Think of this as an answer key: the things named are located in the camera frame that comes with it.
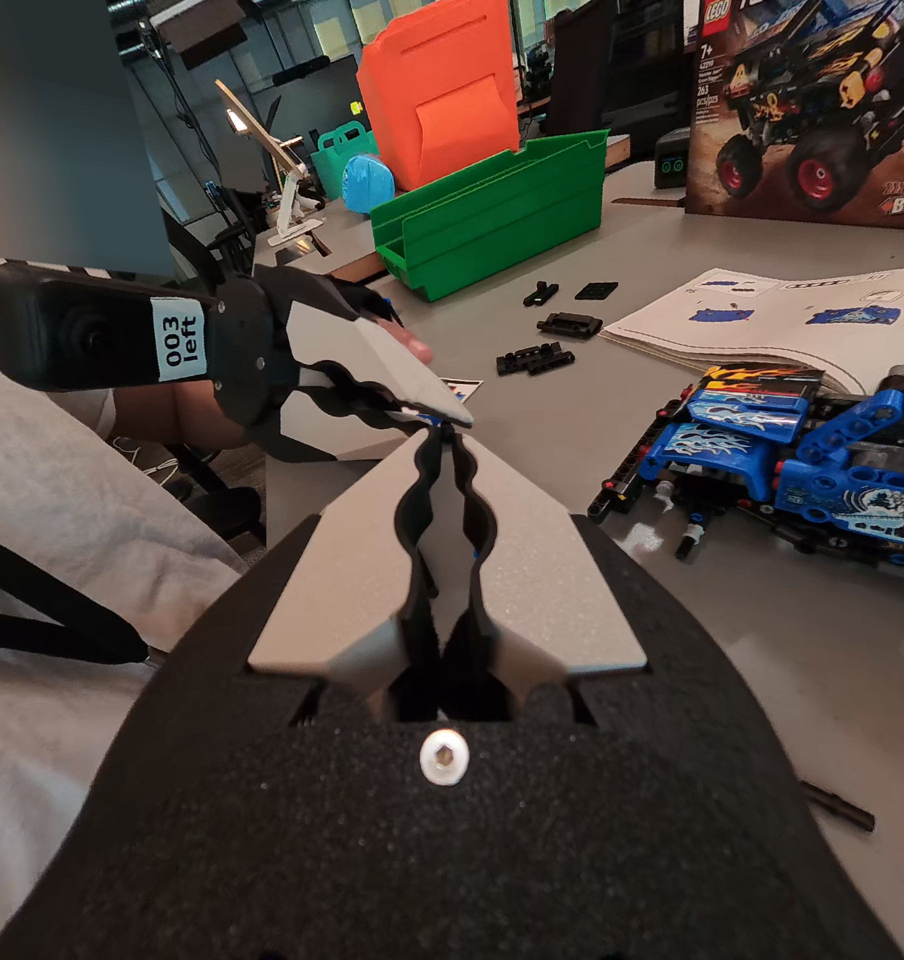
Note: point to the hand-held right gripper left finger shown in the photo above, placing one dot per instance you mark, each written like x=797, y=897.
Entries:
x=339, y=600

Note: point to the blue black lego truck model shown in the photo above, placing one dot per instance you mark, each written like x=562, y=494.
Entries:
x=796, y=480

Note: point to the green tote basket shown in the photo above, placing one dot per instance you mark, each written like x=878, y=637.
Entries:
x=332, y=161

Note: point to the black lego beam assembly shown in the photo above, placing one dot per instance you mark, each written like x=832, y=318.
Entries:
x=534, y=359

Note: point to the white book stand wooden board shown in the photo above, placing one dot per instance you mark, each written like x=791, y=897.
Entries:
x=283, y=180

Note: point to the black lego panel piece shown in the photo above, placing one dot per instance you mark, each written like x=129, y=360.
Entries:
x=569, y=325

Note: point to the colourful sticker sheet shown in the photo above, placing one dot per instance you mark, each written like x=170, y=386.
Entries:
x=463, y=391

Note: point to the black gridded lego plate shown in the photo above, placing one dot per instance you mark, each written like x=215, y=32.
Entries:
x=596, y=290

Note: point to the orange plastic bin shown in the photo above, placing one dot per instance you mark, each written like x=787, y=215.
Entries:
x=437, y=82

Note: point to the black lego friction pin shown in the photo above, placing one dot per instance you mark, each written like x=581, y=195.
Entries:
x=444, y=435

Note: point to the green plastic bin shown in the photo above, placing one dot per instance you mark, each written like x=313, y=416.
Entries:
x=497, y=217

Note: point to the light blue wrapped bundle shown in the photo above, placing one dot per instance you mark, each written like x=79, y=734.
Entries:
x=367, y=184

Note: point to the long black lego axle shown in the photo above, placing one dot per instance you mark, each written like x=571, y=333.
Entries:
x=838, y=806

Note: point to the person's left hand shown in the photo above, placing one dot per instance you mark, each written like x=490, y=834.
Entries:
x=410, y=343

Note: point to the small black lego connector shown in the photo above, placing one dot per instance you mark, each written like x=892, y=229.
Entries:
x=542, y=293

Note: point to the lego set cardboard box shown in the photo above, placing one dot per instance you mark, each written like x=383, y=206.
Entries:
x=811, y=112

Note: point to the lego instruction booklet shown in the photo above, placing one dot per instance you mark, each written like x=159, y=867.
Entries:
x=759, y=330

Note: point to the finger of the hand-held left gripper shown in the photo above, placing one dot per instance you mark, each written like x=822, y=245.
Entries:
x=324, y=429
x=362, y=345

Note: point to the black office chair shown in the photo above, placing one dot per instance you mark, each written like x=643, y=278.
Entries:
x=219, y=510

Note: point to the person's left forearm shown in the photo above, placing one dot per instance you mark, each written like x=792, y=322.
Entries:
x=174, y=412

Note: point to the small black device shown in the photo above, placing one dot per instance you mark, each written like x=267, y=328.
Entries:
x=673, y=161

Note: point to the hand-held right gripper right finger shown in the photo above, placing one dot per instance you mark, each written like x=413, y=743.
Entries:
x=557, y=600

